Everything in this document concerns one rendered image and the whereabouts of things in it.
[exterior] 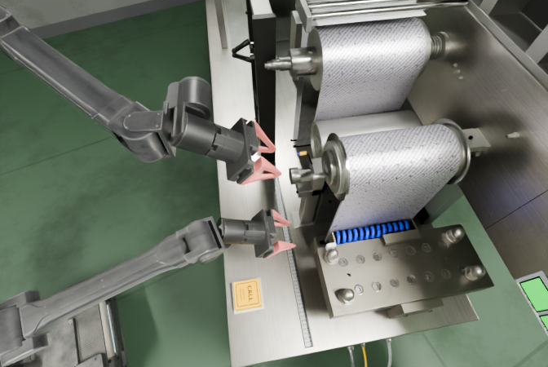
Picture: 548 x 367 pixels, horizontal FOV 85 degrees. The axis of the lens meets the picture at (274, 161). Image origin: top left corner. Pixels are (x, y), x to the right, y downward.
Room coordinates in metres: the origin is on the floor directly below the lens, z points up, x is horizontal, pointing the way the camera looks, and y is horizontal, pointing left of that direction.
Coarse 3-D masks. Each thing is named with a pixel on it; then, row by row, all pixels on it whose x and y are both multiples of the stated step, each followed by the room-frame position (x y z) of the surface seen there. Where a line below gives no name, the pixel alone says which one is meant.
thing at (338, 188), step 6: (456, 138) 0.38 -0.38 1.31; (330, 144) 0.38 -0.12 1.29; (336, 144) 0.37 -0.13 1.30; (324, 150) 0.40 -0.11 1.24; (336, 150) 0.35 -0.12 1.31; (336, 156) 0.34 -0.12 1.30; (336, 162) 0.33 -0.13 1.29; (342, 162) 0.32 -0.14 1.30; (342, 168) 0.31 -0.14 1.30; (342, 174) 0.31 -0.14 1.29; (342, 180) 0.30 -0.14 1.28; (330, 186) 0.33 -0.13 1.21; (336, 186) 0.30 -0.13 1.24; (342, 186) 0.29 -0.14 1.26; (336, 192) 0.30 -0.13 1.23
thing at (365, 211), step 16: (400, 192) 0.31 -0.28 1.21; (416, 192) 0.32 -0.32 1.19; (432, 192) 0.32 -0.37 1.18; (352, 208) 0.29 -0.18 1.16; (368, 208) 0.30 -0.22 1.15; (384, 208) 0.31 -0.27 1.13; (400, 208) 0.31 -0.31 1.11; (416, 208) 0.32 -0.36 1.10; (336, 224) 0.29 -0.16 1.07; (352, 224) 0.30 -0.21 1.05; (368, 224) 0.30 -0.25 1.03
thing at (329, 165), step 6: (330, 150) 0.37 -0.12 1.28; (324, 156) 0.37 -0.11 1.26; (330, 156) 0.35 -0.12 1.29; (324, 162) 0.36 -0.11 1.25; (330, 162) 0.34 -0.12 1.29; (324, 168) 0.35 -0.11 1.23; (330, 168) 0.33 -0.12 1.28; (336, 168) 0.33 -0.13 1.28; (330, 174) 0.32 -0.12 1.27; (336, 174) 0.32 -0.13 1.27; (330, 180) 0.31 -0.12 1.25; (336, 180) 0.31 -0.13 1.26
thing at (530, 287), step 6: (528, 282) 0.13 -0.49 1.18; (534, 282) 0.12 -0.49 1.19; (540, 282) 0.12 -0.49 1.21; (528, 288) 0.12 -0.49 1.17; (534, 288) 0.12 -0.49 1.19; (540, 288) 0.11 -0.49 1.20; (528, 294) 0.11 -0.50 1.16; (534, 294) 0.11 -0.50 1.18; (540, 294) 0.10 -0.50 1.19; (546, 294) 0.10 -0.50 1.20; (534, 300) 0.10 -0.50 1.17; (540, 300) 0.09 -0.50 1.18; (546, 300) 0.09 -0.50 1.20; (534, 306) 0.09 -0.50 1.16; (540, 306) 0.09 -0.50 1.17; (546, 306) 0.08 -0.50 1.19
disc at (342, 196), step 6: (330, 138) 0.40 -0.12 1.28; (336, 138) 0.38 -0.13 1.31; (342, 144) 0.35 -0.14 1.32; (342, 150) 0.34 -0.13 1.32; (342, 156) 0.33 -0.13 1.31; (348, 168) 0.31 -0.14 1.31; (348, 174) 0.30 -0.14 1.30; (348, 180) 0.29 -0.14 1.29; (348, 186) 0.28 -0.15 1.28; (342, 192) 0.29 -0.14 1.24; (348, 192) 0.28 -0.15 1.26; (342, 198) 0.28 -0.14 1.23
